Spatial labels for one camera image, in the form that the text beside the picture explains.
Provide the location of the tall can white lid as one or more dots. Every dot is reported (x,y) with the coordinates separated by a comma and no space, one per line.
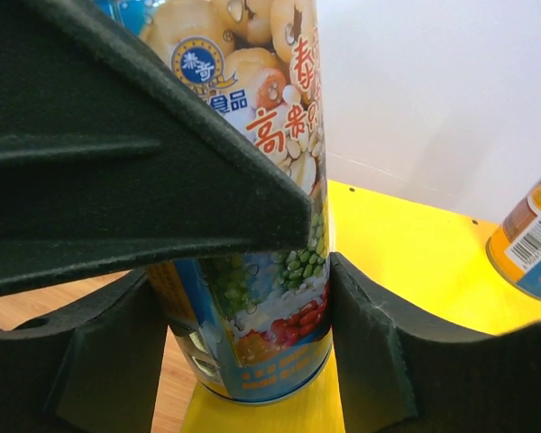
(253,325)

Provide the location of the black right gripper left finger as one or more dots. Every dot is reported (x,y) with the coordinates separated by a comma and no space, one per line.
(91,366)

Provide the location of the tall yellow blue can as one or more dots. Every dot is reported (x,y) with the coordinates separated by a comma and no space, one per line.
(514,248)

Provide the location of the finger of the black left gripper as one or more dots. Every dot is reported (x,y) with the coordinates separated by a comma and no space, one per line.
(106,159)

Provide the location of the yellow wooden shelf cabinet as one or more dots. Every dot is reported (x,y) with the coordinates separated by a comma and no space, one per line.
(433,258)

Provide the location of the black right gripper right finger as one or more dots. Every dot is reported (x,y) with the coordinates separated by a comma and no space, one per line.
(403,369)

